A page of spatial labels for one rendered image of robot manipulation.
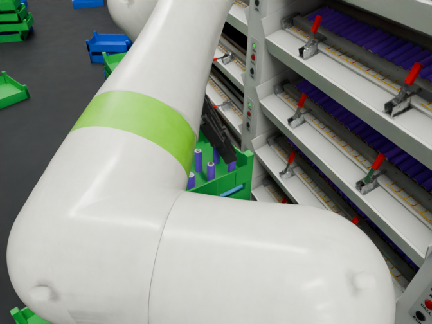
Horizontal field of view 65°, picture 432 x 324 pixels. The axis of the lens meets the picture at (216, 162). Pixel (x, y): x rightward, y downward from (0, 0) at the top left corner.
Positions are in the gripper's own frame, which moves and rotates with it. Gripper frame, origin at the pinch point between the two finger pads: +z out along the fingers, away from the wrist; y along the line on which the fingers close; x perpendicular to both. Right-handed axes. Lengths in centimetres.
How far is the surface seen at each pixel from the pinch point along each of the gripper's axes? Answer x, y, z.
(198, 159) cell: -7.6, -1.3, 1.3
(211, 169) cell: -4.5, 3.7, 1.5
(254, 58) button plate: 12.9, -31.3, -2.2
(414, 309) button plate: 24.4, 32.4, 28.8
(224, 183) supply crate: -3.0, 5.5, 5.3
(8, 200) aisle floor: -103, -42, 15
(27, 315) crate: -78, 9, 24
